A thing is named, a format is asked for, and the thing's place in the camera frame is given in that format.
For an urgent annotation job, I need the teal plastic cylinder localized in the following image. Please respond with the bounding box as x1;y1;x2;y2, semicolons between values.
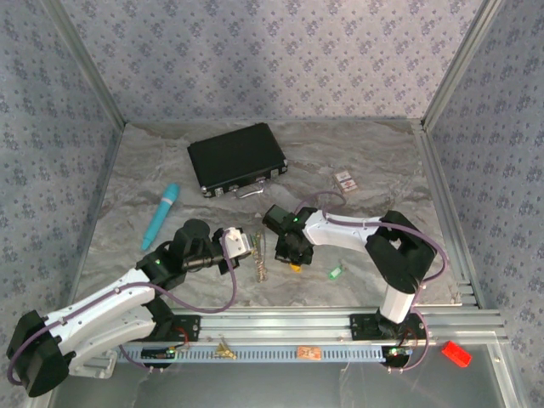
141;183;182;251

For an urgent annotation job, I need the small playing card box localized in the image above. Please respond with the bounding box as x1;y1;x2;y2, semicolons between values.
332;170;360;196

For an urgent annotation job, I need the black briefcase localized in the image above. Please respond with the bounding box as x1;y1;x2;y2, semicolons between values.
186;122;291;201

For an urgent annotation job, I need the small circuit board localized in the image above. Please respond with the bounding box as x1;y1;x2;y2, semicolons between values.
140;346;178;360
382;346;414;367

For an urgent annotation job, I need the red plastic block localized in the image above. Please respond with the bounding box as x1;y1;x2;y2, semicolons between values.
440;339;473;369

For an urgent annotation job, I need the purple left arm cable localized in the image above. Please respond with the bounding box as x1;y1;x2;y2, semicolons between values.
8;252;239;388

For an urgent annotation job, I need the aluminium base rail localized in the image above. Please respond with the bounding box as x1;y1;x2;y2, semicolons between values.
167;306;510;346

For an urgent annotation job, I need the grey slotted cable duct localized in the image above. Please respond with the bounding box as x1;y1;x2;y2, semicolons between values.
116;343;411;365

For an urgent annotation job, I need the aluminium side rail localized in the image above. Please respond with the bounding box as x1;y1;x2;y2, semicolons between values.
63;122;128;311
412;121;488;309

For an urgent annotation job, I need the aluminium frame post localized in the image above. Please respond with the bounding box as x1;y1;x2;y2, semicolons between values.
420;0;507;131
41;0;128;129

